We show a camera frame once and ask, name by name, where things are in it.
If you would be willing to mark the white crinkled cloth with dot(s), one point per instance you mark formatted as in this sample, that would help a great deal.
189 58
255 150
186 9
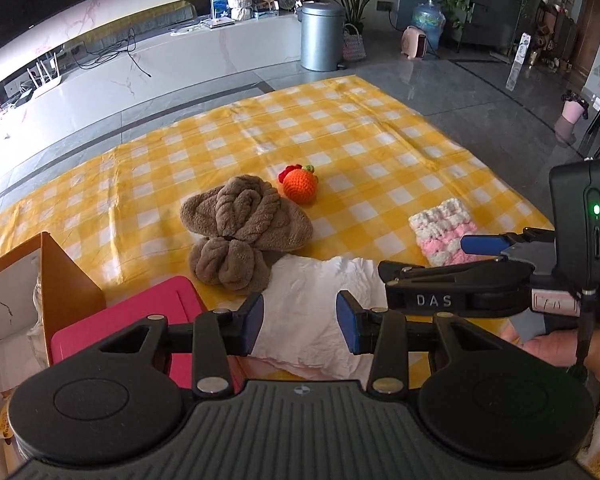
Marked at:
320 280

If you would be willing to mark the person's right hand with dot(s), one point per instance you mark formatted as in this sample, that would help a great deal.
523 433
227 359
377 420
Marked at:
555 347

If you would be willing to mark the orange-rimmed cardboard box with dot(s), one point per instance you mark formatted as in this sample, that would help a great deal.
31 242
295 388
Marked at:
65 280

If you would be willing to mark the white standing box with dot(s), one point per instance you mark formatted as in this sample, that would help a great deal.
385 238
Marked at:
517 60

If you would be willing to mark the pink space heater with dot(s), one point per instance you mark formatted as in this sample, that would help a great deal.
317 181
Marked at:
415 42

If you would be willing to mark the yellow checked blanket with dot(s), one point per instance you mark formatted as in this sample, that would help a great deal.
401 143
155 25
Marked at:
330 125

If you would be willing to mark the pink box lid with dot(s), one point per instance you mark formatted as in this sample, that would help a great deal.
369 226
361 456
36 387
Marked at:
130 305

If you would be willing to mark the pink small bin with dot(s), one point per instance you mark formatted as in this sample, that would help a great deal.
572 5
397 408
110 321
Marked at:
570 115

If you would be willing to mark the blue water jug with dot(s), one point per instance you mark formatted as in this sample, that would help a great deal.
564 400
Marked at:
428 20

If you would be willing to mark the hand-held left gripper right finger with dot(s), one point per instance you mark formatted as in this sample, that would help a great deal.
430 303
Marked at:
349 325

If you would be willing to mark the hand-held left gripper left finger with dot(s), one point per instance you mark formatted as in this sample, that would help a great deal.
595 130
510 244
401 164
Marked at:
250 322

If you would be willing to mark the woven basket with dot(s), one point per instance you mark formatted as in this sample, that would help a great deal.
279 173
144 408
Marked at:
354 45

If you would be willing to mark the red crochet piece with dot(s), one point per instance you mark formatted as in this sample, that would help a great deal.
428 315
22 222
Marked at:
286 174

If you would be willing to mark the white marble media console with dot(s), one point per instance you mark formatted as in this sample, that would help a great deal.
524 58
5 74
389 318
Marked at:
155 55

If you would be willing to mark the white wifi router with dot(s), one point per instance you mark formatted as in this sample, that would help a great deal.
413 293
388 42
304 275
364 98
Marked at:
47 82

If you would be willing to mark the pink white knitted cloth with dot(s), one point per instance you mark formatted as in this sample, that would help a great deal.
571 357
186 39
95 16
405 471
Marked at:
437 230

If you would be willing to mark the orange crochet fruit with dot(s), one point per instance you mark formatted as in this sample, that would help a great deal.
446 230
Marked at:
301 187

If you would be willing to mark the clear plastic bag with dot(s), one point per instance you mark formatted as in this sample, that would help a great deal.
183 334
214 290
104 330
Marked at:
37 320

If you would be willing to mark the grey metal trash bin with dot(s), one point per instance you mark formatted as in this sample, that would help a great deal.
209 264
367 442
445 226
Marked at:
321 35

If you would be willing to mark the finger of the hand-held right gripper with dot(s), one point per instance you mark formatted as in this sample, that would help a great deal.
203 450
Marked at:
480 244
400 272

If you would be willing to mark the dark cabinet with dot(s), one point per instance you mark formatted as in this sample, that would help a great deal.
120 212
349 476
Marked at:
497 5

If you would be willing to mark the brown bow-shaped towel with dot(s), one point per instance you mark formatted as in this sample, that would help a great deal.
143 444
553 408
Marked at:
245 220

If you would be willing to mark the brown wooden door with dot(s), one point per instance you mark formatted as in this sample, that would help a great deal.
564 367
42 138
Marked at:
594 30

